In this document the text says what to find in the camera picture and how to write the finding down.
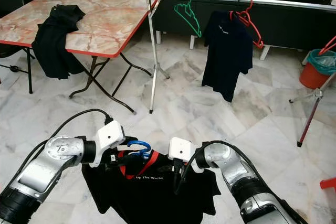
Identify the black t-shirt red collar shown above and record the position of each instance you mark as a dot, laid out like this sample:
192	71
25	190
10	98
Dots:
147	198

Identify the plain black t-shirt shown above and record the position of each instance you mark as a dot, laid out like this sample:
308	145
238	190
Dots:
55	45

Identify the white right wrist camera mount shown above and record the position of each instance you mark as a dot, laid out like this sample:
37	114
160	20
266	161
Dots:
181	149

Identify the orange plastic bucket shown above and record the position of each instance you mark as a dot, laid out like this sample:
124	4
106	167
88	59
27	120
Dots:
315	77

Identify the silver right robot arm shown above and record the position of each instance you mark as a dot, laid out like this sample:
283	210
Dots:
220	156

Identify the blue plastic hanger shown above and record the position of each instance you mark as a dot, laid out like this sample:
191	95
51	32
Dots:
139	142

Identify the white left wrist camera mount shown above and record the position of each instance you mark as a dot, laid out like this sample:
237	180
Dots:
110	136

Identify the red plastic hanger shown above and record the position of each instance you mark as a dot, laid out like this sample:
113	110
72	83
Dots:
328	44
256	32

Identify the navy blue t-shirt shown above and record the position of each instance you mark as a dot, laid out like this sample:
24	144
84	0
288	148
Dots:
228	51

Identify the silver metal clothes rack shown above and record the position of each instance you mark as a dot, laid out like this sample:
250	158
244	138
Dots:
294	4

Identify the green plastic hanger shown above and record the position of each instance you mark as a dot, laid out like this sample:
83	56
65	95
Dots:
196	22

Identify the black television console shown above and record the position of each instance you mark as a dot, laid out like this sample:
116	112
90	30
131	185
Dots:
294	27

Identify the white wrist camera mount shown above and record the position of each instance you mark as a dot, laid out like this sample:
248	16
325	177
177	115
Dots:
110	136
181	149

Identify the marble top folding table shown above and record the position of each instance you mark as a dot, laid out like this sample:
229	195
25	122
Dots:
110	19

